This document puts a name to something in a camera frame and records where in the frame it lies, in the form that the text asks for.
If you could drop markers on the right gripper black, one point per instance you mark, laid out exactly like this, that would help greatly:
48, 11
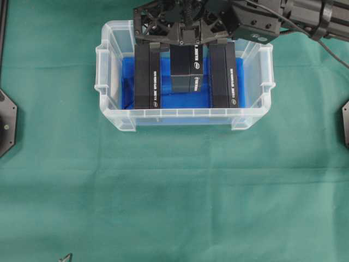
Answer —
184, 23

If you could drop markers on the black box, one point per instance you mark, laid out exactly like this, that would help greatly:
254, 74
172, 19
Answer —
186, 60
223, 76
147, 78

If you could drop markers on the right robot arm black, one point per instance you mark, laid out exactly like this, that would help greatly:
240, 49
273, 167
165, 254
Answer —
316, 19

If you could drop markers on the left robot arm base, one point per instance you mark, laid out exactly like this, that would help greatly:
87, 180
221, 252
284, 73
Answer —
8, 123

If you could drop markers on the clear plastic storage case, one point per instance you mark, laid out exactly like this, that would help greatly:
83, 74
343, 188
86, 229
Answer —
117, 43

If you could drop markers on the blue cloth liner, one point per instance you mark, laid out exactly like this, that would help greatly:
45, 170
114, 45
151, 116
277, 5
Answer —
193, 91

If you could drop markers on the green table cloth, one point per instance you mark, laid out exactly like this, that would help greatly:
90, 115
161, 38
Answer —
73, 183

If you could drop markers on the small dark pointed object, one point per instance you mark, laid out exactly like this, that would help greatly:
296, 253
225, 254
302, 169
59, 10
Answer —
67, 255

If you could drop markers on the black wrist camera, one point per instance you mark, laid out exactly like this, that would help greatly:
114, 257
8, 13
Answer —
256, 24

